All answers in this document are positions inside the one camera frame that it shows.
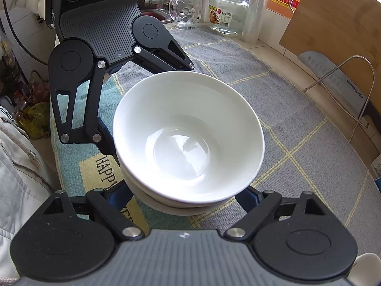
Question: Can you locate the plain white bowl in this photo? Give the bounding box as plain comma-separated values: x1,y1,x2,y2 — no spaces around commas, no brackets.
113,71,265,206

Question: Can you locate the white plate with fruit print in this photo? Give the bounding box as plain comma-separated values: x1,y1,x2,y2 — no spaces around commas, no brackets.
347,253,381,286

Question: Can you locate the white bowl with pale flowers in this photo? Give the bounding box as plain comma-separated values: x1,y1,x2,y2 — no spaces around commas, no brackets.
117,150,236,207

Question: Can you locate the white bowl with pink flowers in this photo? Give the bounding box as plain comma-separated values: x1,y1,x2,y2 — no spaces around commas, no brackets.
125,179,225,216

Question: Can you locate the clear glass mug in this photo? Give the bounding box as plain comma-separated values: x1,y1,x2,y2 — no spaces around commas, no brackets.
168,0,201,29

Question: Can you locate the teal happy towel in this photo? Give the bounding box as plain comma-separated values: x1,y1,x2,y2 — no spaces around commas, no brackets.
50,63,200,233

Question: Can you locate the grey checked cloth mat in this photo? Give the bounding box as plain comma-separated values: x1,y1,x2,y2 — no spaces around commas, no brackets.
112,25,381,263

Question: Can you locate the glass jar green lid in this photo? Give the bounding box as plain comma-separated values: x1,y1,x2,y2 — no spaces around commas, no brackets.
209,0,249,35

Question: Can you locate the white jacket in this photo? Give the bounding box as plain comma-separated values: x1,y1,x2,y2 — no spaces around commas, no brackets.
1,109,57,285

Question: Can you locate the blue white salt bag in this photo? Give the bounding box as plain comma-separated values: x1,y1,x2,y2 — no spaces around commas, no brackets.
371,154,381,192

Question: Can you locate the bamboo cutting board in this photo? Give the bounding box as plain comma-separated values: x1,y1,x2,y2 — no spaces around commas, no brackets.
280,0,380,109

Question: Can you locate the black cable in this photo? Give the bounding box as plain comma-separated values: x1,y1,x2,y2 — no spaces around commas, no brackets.
0,0,50,66

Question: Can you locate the metal wire stand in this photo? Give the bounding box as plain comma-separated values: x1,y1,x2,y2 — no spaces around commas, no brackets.
298,51,375,128

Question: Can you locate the kitchen knife black handle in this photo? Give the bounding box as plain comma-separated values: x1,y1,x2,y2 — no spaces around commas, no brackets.
298,50,369,119

